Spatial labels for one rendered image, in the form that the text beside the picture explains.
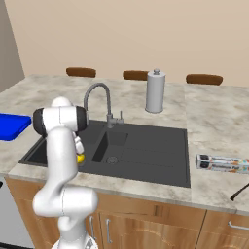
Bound silver drawer handle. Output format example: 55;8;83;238
227;220;249;231

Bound brown chair back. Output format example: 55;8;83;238
185;73;225;87
65;66;97;79
122;69;150;82

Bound wooden cupboard door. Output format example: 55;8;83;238
98;211;204;249
5;177;102;249

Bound white foil box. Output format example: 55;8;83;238
195;154;249;175

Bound wooden panel under sink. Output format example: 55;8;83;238
96;192;207;226

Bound wooden drawer front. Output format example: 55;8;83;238
196;209;249;249

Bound silver cupboard handle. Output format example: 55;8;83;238
105;218;114;245

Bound blue tray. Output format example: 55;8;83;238
0;112;33;142

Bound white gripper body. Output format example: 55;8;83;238
73;131;87;156

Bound black utensil handle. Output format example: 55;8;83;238
230;182;249;202

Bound grey curved sink faucet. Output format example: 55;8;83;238
83;82;125;129

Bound dark grey sink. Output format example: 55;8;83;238
18;119;192;189

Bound grey paper towel holder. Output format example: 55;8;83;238
144;67;167;115

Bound white dishwasher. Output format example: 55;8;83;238
0;174;35;249

